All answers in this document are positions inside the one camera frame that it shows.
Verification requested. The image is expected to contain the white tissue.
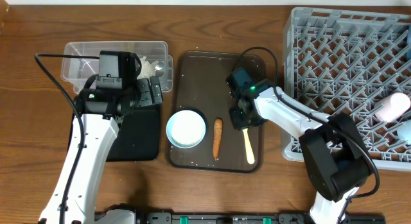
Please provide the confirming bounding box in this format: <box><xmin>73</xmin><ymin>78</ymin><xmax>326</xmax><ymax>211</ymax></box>
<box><xmin>137</xmin><ymin>56</ymin><xmax>164</xmax><ymax>80</ymax></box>

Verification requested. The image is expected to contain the orange carrot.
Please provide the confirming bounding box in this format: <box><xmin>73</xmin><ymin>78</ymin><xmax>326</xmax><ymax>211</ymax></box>
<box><xmin>213</xmin><ymin>119</ymin><xmax>223</xmax><ymax>160</ymax></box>

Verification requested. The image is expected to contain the pale yellow plastic spoon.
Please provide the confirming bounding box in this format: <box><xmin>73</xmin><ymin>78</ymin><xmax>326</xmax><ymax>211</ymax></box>
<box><xmin>242</xmin><ymin>128</ymin><xmax>255</xmax><ymax>164</ymax></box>

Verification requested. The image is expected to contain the light blue bowl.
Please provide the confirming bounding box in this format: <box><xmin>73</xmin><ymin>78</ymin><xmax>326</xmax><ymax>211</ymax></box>
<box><xmin>166</xmin><ymin>110</ymin><xmax>206</xmax><ymax>149</ymax></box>

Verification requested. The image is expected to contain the pink plastic cup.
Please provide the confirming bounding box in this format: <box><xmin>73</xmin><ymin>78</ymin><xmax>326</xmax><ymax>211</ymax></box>
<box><xmin>375</xmin><ymin>92</ymin><xmax>410</xmax><ymax>123</ymax></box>

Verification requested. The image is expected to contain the light blue plastic cup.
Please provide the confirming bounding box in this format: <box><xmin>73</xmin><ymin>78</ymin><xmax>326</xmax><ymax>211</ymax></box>
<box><xmin>397</xmin><ymin>120</ymin><xmax>411</xmax><ymax>145</ymax></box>

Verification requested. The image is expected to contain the dark blue plate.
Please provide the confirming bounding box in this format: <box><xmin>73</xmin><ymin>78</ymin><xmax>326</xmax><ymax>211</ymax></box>
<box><xmin>407</xmin><ymin>31</ymin><xmax>411</xmax><ymax>60</ymax></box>

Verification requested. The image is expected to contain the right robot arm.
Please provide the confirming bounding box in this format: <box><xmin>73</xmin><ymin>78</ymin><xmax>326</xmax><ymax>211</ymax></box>
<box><xmin>226</xmin><ymin>68</ymin><xmax>378</xmax><ymax>223</ymax></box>

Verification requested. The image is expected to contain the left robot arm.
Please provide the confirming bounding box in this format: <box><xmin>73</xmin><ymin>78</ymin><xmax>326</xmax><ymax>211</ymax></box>
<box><xmin>39</xmin><ymin>74</ymin><xmax>162</xmax><ymax>224</ymax></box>

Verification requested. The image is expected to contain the black waste bin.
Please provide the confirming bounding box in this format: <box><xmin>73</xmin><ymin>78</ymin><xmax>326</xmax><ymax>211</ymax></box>
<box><xmin>66</xmin><ymin>102</ymin><xmax>161</xmax><ymax>162</ymax></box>

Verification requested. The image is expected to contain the clear plastic waste bin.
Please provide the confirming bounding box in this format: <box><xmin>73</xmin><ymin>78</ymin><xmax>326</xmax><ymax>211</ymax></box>
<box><xmin>61</xmin><ymin>41</ymin><xmax>173</xmax><ymax>94</ymax></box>

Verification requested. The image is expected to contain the grey dishwasher rack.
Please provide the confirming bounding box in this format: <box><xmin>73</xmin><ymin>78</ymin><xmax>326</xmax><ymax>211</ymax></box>
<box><xmin>283</xmin><ymin>7</ymin><xmax>410</xmax><ymax>171</ymax></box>

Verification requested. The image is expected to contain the dark brown serving tray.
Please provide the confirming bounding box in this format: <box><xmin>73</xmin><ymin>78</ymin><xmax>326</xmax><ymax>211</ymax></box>
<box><xmin>166</xmin><ymin>51</ymin><xmax>265</xmax><ymax>174</ymax></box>

